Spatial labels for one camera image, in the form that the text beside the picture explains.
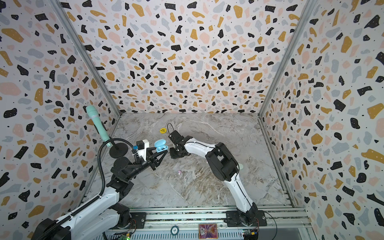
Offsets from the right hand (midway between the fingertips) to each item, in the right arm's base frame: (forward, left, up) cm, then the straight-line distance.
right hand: (172, 153), depth 95 cm
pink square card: (-41, -23, -1) cm, 47 cm away
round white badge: (-40, -6, -2) cm, 41 cm away
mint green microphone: (+6, +36, +30) cm, 48 cm away
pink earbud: (-11, -5, -2) cm, 13 cm away
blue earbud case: (-9, +1, +23) cm, 25 cm away
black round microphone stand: (+2, +36, 0) cm, 36 cm away
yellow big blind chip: (+20, +10, -2) cm, 23 cm away
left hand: (-10, -2, +23) cm, 25 cm away
